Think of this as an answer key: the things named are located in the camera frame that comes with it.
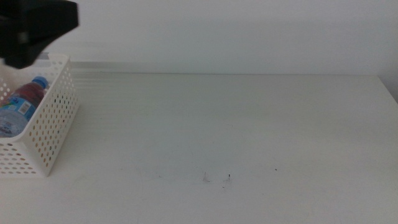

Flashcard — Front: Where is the red cola can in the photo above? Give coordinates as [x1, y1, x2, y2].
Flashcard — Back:
[12, 82, 46, 108]

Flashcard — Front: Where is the water bottle with blue cap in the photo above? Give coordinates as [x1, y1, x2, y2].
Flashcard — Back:
[0, 76, 50, 138]

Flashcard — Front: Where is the white perforated plastic basket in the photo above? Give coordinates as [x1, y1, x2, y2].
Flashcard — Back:
[0, 52, 80, 179]

